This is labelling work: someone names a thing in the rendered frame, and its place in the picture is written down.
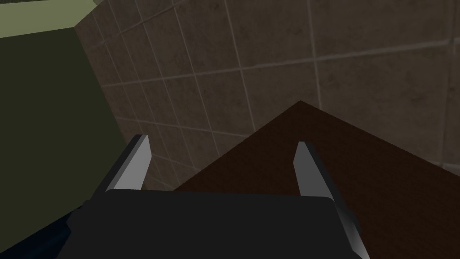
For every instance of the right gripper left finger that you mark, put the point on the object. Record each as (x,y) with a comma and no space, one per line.
(133,166)

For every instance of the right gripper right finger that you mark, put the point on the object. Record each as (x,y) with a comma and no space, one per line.
(309,172)

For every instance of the dark brown wooden table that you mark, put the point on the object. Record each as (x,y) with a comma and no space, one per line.
(388,187)

